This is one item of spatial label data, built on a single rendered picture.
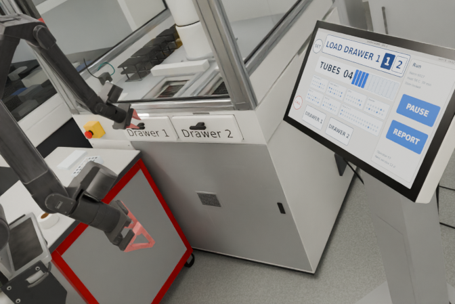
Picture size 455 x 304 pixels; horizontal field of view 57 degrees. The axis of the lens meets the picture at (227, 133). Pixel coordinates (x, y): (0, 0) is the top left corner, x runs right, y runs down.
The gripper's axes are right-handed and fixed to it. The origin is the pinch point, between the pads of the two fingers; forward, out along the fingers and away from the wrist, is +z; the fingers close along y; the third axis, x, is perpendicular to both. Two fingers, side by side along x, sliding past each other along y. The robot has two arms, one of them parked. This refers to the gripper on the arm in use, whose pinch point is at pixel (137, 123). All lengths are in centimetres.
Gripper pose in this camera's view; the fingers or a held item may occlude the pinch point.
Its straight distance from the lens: 172.9
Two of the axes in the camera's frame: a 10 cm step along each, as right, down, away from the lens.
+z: 5.5, 2.9, 7.9
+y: 1.7, -9.6, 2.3
